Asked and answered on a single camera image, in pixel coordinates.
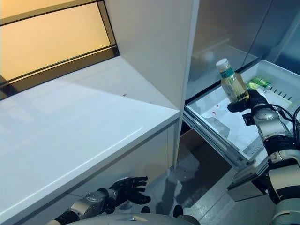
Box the grey robot torso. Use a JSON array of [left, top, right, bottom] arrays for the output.
[[46, 206, 235, 225]]

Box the white tall cabinet panel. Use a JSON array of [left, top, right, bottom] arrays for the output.
[[103, 0, 200, 169]]

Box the yellow tea bottle green label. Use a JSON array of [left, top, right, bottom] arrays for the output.
[[215, 58, 250, 104]]

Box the stainless steel fridge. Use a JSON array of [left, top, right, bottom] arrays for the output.
[[185, 0, 300, 99]]

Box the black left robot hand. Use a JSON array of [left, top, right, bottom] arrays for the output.
[[109, 175, 152, 205]]

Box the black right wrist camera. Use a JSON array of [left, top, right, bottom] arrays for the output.
[[242, 112, 257, 126]]

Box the lime green drink can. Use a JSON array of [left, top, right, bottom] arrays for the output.
[[254, 76, 272, 89]]

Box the white fridge drawer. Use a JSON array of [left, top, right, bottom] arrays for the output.
[[182, 60, 300, 202]]

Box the amber window with dark frame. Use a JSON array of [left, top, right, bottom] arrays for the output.
[[0, 0, 121, 101]]

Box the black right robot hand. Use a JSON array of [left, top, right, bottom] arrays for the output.
[[226, 88, 268, 113]]

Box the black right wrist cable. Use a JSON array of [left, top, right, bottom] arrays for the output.
[[267, 104, 300, 150]]

